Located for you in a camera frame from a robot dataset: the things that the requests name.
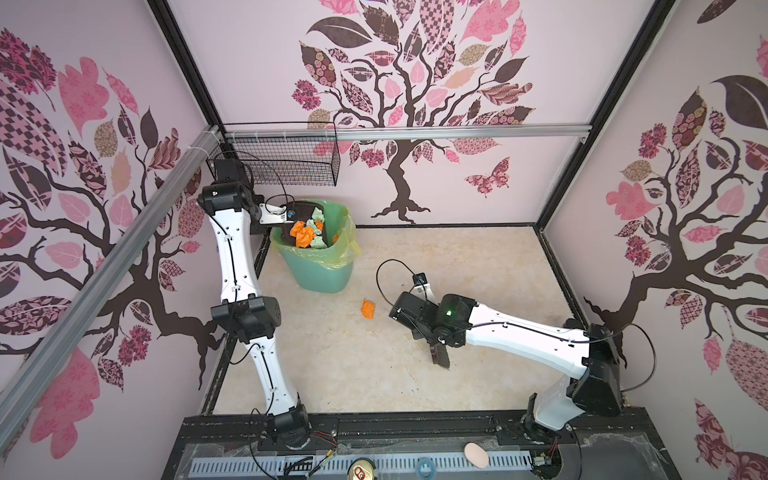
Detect dark brown hand broom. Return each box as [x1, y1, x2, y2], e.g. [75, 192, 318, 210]
[429, 343, 450, 370]

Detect dark brown dustpan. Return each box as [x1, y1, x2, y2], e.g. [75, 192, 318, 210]
[279, 200, 329, 249]

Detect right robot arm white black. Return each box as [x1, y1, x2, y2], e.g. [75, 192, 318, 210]
[389, 287, 622, 442]

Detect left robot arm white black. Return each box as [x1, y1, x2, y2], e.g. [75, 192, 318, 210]
[197, 154, 311, 449]

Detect orange scrap right front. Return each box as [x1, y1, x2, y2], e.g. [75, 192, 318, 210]
[289, 221, 313, 249]

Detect orange paper scrap back left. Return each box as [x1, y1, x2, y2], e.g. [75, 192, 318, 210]
[361, 299, 376, 320]

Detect green orange scrap back right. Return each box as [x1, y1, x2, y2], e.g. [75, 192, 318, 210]
[305, 207, 328, 249]

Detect green trash bin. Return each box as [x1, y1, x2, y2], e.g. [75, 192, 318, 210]
[278, 252, 354, 294]

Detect yellow-green bin liner bag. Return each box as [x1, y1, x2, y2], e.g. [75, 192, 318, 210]
[270, 199, 361, 269]

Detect pink oval object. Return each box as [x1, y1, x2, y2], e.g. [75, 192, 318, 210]
[463, 442, 490, 469]

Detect blue tape roll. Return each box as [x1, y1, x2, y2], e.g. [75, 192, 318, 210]
[416, 457, 437, 480]

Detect round can lid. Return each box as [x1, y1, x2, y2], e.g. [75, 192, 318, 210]
[347, 458, 376, 480]

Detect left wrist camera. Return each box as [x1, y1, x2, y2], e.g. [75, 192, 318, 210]
[261, 204, 296, 225]

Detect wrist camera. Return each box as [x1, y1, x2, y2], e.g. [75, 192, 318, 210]
[412, 273, 429, 289]
[261, 204, 296, 225]

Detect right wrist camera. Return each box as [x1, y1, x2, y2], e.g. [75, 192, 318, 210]
[412, 273, 429, 289]

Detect black wire basket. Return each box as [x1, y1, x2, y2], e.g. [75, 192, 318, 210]
[206, 120, 341, 187]

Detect aluminium rail back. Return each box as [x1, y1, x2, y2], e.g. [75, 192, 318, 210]
[226, 124, 592, 141]

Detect aluminium rail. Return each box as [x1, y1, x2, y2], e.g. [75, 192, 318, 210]
[1, 125, 223, 448]
[226, 124, 592, 141]

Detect white slotted cable duct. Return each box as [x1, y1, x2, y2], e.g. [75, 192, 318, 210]
[186, 451, 533, 479]

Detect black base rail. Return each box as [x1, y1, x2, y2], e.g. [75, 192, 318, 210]
[163, 407, 679, 479]

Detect aluminium rail left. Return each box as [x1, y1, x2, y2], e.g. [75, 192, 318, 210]
[1, 125, 223, 448]

